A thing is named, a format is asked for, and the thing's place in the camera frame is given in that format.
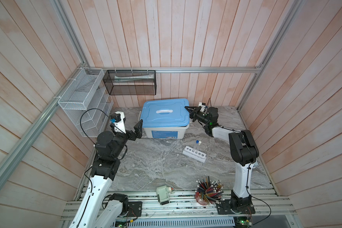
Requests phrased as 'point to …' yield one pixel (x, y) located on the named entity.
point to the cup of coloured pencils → (208, 192)
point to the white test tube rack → (194, 154)
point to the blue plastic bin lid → (165, 113)
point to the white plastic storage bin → (166, 133)
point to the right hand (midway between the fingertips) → (184, 107)
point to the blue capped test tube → (197, 142)
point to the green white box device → (162, 193)
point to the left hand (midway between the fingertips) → (134, 121)
